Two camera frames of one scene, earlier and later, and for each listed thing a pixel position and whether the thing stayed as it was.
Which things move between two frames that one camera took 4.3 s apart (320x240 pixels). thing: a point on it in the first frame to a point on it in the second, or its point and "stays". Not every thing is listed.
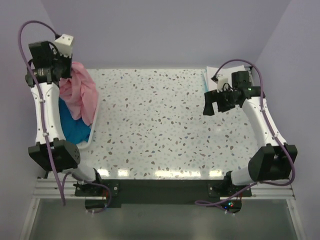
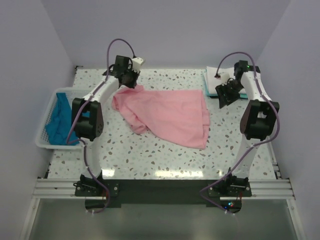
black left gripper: (69, 60) to (132, 85)
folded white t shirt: (225, 71) stays
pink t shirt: (79, 93) to (180, 116)
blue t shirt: (75, 131) stays
